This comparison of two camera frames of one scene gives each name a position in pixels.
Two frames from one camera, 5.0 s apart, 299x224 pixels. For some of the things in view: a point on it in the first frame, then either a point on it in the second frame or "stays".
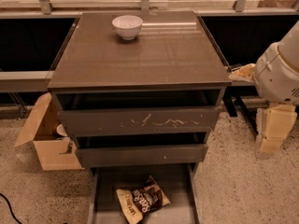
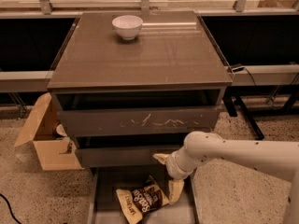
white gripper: (274, 75) -> (173, 167)
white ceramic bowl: (127, 26) stays
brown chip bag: (147, 197) stays
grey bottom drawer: (178, 183) stays
